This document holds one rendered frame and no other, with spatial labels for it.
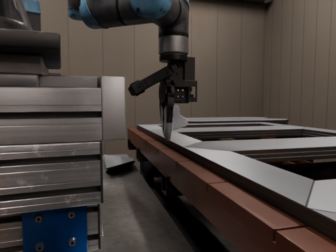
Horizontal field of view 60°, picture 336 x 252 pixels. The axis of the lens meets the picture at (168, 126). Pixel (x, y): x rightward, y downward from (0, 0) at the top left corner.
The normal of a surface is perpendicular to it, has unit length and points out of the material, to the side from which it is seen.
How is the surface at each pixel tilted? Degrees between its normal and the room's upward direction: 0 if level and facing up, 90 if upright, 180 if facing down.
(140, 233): 0
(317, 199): 0
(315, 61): 90
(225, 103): 90
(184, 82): 90
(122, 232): 0
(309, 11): 90
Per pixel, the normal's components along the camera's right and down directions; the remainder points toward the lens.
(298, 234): 0.00, -1.00
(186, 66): 0.26, 0.07
